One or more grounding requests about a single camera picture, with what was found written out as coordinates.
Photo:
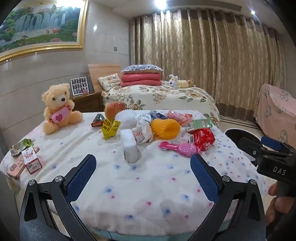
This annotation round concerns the folded red blanket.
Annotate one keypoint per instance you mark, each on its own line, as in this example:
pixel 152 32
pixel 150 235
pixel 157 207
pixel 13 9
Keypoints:
pixel 141 78

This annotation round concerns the pink heart print cloth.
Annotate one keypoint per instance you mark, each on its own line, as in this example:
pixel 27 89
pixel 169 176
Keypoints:
pixel 275 109

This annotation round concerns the white round trash bin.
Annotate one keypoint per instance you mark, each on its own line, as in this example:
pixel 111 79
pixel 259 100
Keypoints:
pixel 231 133

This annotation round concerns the green drink carton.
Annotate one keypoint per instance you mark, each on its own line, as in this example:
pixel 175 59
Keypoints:
pixel 198 124
pixel 19 147

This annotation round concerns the white plastic bag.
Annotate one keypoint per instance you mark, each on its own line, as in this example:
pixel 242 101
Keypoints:
pixel 142 133

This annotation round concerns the pink hair brush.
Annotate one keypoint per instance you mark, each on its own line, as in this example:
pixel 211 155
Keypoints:
pixel 182 147

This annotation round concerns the wooden headboard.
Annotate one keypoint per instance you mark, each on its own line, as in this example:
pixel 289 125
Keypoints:
pixel 101 70

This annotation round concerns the red snack packet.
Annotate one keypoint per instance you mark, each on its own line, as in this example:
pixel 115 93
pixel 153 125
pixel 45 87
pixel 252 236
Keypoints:
pixel 203 139

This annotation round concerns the black and white photo frame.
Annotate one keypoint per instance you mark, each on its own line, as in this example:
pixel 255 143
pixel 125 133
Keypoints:
pixel 78 84

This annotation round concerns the yellow foam fruit net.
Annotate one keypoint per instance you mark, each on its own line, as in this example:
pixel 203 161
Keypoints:
pixel 161 128

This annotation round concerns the white rabbit plush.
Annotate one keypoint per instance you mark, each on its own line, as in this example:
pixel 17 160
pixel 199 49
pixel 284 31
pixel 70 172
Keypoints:
pixel 173 81

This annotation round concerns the blue patterned pillow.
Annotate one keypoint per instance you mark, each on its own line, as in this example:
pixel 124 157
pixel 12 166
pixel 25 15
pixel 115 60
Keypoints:
pixel 141 68

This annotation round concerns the red and white packet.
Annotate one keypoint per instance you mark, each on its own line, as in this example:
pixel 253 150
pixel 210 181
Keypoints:
pixel 31 160

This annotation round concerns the pink orange plastic package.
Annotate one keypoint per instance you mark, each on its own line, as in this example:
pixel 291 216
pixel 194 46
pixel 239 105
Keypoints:
pixel 179 115

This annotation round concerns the yellow snack wrapper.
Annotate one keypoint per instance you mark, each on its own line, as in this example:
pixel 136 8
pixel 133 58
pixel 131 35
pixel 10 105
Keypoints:
pixel 111 128

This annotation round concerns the wooden nightstand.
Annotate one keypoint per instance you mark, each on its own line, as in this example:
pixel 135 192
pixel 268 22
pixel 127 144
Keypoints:
pixel 87 102

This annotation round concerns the pink box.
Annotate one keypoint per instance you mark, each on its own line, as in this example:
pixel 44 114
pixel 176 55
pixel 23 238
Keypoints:
pixel 15 168

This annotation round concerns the white flower print blanket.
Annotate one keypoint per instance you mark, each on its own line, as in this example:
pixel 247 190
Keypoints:
pixel 150 185

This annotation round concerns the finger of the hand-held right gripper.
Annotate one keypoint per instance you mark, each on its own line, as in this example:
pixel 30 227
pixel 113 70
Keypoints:
pixel 271 142
pixel 251 149

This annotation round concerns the floral covered bed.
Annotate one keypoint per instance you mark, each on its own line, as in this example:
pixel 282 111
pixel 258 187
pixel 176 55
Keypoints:
pixel 173 97

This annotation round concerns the beige patterned curtain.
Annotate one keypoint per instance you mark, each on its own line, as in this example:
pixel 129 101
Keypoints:
pixel 196 46

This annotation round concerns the blue plastic package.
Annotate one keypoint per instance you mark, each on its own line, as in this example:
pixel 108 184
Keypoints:
pixel 157 114

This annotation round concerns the white tissue pack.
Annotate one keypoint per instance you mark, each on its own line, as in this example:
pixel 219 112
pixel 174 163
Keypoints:
pixel 129 146

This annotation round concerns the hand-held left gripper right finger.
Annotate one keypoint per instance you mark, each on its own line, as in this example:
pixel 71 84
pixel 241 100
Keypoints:
pixel 203 178

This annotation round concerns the floral pillow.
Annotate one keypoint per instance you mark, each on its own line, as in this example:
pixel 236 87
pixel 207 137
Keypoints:
pixel 108 81

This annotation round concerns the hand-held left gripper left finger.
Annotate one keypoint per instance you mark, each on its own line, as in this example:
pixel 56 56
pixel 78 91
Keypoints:
pixel 81 176

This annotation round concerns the gold framed landscape painting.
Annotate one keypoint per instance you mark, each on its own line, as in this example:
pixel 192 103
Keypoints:
pixel 34 23

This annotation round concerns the beige teddy bear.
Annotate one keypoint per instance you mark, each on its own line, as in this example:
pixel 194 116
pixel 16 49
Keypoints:
pixel 59 99

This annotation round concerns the person's right hand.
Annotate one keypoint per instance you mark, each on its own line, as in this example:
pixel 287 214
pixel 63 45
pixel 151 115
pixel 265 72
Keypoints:
pixel 272 208

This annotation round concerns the small red grey carton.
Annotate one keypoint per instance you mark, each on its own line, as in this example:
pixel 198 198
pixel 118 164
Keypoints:
pixel 97 121

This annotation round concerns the white foam fruit net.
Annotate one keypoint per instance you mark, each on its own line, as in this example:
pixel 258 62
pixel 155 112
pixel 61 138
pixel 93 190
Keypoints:
pixel 127 118

